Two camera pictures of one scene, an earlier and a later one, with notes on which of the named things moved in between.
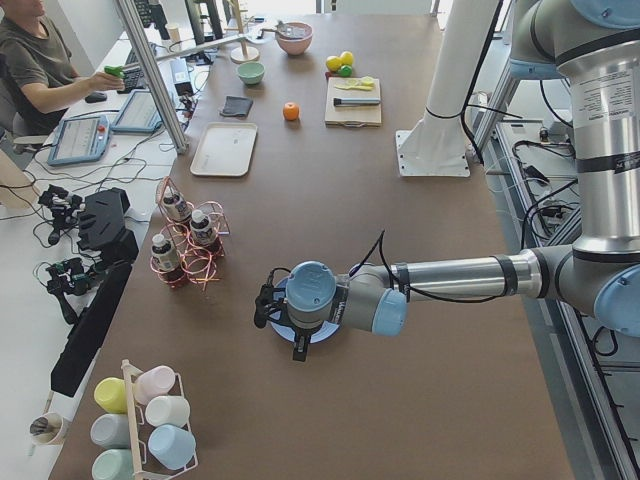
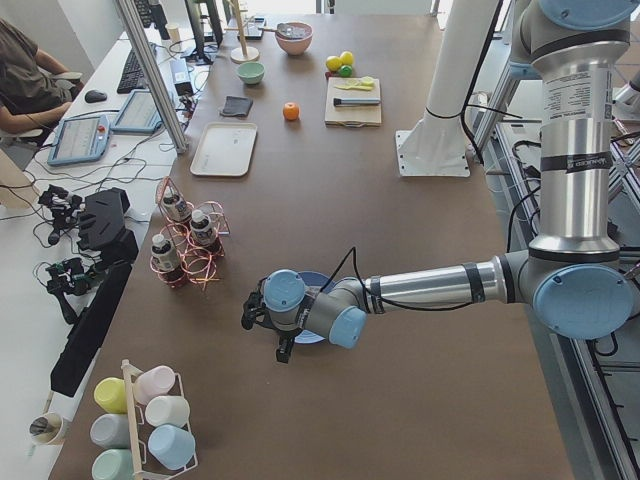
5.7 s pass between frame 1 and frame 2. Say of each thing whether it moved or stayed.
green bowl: stayed
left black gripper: moved
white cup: stayed
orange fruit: stayed
